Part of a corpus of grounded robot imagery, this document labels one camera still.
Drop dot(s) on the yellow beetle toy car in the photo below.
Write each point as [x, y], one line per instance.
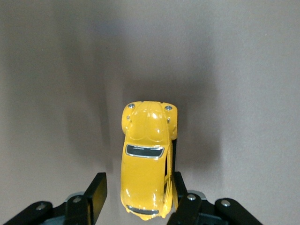
[140, 175]

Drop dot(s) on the brown table mat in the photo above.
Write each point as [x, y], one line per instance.
[246, 70]

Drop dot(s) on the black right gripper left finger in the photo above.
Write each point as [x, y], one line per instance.
[97, 197]

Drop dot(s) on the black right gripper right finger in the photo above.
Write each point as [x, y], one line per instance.
[185, 211]

